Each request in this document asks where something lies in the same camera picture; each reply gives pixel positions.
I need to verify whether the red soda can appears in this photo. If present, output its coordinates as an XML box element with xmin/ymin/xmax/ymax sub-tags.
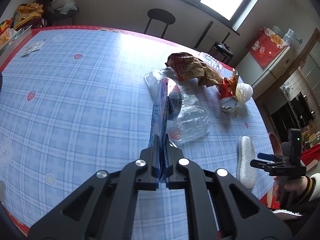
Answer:
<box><xmin>218</xmin><ymin>77</ymin><xmax>238</xmax><ymax>113</ymax></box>

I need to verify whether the colourful snack packet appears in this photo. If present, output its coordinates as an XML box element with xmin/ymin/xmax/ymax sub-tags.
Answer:
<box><xmin>148</xmin><ymin>77</ymin><xmax>182</xmax><ymax>182</ymax></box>

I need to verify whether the large white foam net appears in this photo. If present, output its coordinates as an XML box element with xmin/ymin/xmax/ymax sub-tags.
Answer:
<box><xmin>235</xmin><ymin>83</ymin><xmax>253</xmax><ymax>105</ymax></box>

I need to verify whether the gold foil wrapper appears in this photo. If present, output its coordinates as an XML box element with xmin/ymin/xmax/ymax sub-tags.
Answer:
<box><xmin>230</xmin><ymin>69</ymin><xmax>239</xmax><ymax>96</ymax></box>

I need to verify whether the clear box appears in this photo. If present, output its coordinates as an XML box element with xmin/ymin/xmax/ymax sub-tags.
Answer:
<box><xmin>199</xmin><ymin>52</ymin><xmax>233</xmax><ymax>72</ymax></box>

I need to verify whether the white sleeve forearm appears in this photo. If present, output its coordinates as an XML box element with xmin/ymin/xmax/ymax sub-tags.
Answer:
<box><xmin>272</xmin><ymin>173</ymin><xmax>319</xmax><ymax>220</ymax></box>

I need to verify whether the brown plastic trash bucket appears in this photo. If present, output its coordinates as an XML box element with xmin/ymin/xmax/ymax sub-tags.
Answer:
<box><xmin>268</xmin><ymin>132</ymin><xmax>283</xmax><ymax>155</ymax></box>

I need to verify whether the black kitchen stove unit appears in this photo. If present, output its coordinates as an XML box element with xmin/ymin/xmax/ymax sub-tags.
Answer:
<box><xmin>271</xmin><ymin>92</ymin><xmax>315</xmax><ymax>142</ymax></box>

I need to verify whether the person's right hand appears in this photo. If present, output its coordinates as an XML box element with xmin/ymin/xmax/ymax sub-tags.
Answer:
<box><xmin>272</xmin><ymin>177</ymin><xmax>308</xmax><ymax>202</ymax></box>

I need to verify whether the cream refrigerator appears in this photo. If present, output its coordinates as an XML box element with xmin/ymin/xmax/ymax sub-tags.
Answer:
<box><xmin>236</xmin><ymin>37</ymin><xmax>296</xmax><ymax>99</ymax></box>

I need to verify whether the blue plaid tablecloth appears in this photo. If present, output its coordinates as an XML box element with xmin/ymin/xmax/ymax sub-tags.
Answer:
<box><xmin>1</xmin><ymin>27</ymin><xmax>272</xmax><ymax>239</ymax></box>

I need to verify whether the brown crumpled snack bag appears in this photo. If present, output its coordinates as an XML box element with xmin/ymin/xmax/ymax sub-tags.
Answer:
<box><xmin>165</xmin><ymin>53</ymin><xmax>223</xmax><ymax>87</ymax></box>

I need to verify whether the red fridge cover cloth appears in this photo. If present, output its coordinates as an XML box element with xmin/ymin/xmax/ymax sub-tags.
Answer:
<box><xmin>246</xmin><ymin>27</ymin><xmax>289</xmax><ymax>68</ymax></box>

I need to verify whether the electric pressure cooker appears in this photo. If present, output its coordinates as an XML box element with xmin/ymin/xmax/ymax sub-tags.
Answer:
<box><xmin>208</xmin><ymin>42</ymin><xmax>233</xmax><ymax>64</ymax></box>

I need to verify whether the black stool by window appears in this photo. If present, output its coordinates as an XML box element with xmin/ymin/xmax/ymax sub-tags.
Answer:
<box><xmin>144</xmin><ymin>8</ymin><xmax>176</xmax><ymax>38</ymax></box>

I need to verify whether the yellow snack bags pile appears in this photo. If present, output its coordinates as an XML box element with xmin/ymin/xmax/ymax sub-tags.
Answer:
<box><xmin>1</xmin><ymin>0</ymin><xmax>53</xmax><ymax>48</ymax></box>

